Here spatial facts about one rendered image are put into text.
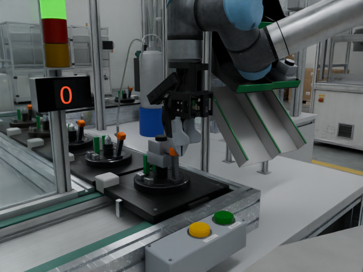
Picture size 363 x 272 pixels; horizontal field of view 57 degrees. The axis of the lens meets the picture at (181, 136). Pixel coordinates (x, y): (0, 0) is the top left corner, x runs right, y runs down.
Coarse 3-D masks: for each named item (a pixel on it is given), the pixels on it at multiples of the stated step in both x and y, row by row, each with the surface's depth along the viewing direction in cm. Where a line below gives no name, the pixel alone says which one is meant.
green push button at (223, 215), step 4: (216, 212) 68; (220, 212) 68; (224, 212) 68; (228, 212) 68; (216, 216) 66; (220, 216) 66; (224, 216) 66; (228, 216) 66; (232, 216) 66; (216, 220) 66; (220, 220) 65; (224, 220) 65; (228, 220) 65; (232, 220) 66
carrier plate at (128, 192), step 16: (128, 176) 88; (192, 176) 88; (112, 192) 78; (128, 192) 78; (192, 192) 78; (208, 192) 78; (224, 192) 82; (128, 208) 74; (144, 208) 70; (160, 208) 70; (176, 208) 71
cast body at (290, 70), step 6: (282, 60) 101; (288, 60) 99; (276, 66) 101; (282, 66) 100; (288, 66) 98; (294, 66) 99; (270, 72) 106; (276, 72) 102; (282, 72) 100; (288, 72) 99; (294, 72) 101; (276, 78) 102; (282, 78) 100; (288, 78) 99; (294, 78) 100
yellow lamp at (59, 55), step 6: (48, 48) 69; (54, 48) 69; (60, 48) 69; (66, 48) 71; (48, 54) 69; (54, 54) 69; (60, 54) 70; (66, 54) 71; (48, 60) 70; (54, 60) 70; (60, 60) 70; (66, 60) 71; (48, 66) 70; (54, 66) 70; (60, 66) 70; (66, 66) 71
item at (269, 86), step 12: (216, 36) 108; (216, 48) 111; (216, 60) 92; (228, 60) 104; (216, 72) 92; (228, 72) 96; (228, 84) 89; (240, 84) 92; (252, 84) 93; (264, 84) 90
